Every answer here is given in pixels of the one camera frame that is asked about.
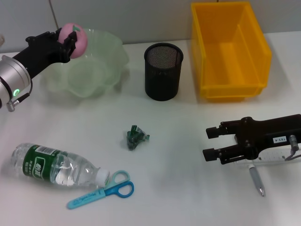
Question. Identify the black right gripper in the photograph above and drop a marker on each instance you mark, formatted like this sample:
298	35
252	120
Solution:
258	134

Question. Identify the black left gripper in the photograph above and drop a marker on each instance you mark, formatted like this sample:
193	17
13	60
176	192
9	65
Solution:
42	51

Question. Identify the pink toy peach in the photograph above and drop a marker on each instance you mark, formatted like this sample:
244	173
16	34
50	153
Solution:
81	44

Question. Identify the green plastic wrapper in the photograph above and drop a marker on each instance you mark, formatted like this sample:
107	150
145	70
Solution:
135	139

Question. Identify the clear green-label water bottle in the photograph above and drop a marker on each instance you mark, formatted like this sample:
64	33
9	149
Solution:
47	167

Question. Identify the pale green wavy fruit bowl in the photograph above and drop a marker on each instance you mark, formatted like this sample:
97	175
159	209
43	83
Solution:
98	68

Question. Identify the grey mechanical pen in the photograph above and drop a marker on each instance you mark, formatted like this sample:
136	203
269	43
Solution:
255	179

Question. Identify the clear plastic ruler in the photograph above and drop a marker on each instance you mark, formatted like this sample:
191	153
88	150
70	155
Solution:
275	159

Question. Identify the black mesh pen holder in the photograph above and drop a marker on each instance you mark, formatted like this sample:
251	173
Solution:
162	77

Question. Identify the blue capped scissors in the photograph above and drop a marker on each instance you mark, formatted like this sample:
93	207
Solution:
94	195

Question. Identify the yellow plastic bin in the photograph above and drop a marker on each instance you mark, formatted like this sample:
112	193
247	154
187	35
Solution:
225	58

